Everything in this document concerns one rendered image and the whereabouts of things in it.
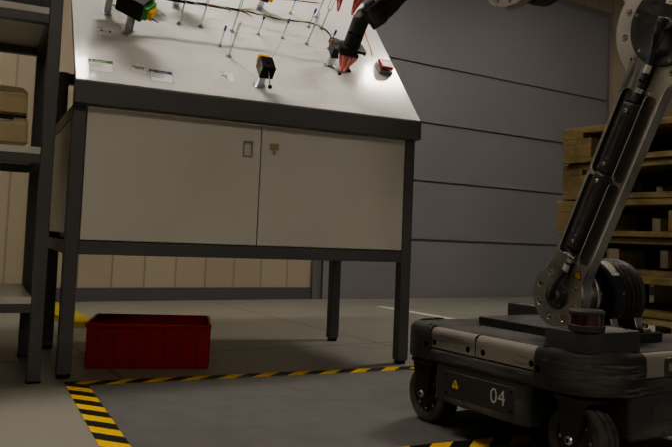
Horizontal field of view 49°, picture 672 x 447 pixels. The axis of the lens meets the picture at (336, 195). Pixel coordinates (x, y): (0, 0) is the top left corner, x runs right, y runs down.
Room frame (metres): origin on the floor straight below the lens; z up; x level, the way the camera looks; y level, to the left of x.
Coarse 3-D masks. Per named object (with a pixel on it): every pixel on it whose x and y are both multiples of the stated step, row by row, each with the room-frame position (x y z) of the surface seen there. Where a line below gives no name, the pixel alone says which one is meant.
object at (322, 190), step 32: (288, 128) 2.46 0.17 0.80; (288, 160) 2.46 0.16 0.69; (320, 160) 2.52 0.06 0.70; (352, 160) 2.57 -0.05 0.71; (384, 160) 2.62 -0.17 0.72; (288, 192) 2.47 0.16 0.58; (320, 192) 2.52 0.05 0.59; (352, 192) 2.57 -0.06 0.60; (384, 192) 2.63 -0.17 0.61; (288, 224) 2.47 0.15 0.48; (320, 224) 2.52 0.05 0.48; (352, 224) 2.57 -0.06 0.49; (384, 224) 2.63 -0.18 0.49
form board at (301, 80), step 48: (96, 0) 2.42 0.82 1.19; (192, 0) 2.63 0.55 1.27; (240, 0) 2.75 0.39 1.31; (288, 0) 2.88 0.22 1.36; (96, 48) 2.26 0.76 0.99; (144, 48) 2.35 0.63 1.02; (192, 48) 2.44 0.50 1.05; (240, 48) 2.54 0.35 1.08; (288, 48) 2.65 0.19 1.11; (384, 48) 2.90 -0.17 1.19; (240, 96) 2.36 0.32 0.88; (288, 96) 2.46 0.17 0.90; (336, 96) 2.56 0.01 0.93; (384, 96) 2.67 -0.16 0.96
